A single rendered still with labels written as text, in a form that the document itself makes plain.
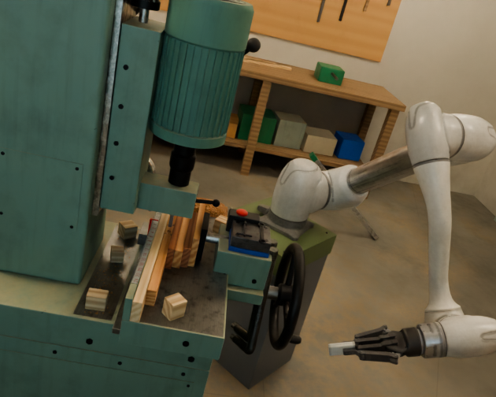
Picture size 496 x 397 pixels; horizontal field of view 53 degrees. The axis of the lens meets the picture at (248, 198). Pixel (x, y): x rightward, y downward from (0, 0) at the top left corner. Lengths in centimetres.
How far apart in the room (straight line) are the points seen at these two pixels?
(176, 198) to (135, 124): 21
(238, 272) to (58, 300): 42
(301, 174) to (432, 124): 57
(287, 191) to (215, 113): 83
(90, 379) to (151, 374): 15
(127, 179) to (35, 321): 38
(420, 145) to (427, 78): 347
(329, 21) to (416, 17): 75
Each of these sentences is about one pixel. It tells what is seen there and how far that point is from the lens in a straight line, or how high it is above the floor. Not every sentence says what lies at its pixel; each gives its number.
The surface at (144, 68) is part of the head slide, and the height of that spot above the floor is 134.
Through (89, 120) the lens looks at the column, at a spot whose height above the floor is 122.
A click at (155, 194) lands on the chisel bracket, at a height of 105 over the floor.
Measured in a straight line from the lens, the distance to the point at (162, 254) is 119.
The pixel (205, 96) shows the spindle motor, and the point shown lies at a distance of 107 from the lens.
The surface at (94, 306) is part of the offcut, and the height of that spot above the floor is 81.
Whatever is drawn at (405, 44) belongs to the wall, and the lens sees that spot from 478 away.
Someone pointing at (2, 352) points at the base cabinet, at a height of 66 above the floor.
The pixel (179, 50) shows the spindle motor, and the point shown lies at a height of 140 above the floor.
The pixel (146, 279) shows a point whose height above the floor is 95.
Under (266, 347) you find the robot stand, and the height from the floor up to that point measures 22.
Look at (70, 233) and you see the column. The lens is 122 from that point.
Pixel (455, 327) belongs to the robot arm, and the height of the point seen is 88.
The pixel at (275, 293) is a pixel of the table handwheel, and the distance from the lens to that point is 137.
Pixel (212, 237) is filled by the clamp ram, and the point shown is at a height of 96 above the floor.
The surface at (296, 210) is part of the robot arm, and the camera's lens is 190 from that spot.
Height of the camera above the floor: 159
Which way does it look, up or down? 25 degrees down
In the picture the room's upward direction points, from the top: 15 degrees clockwise
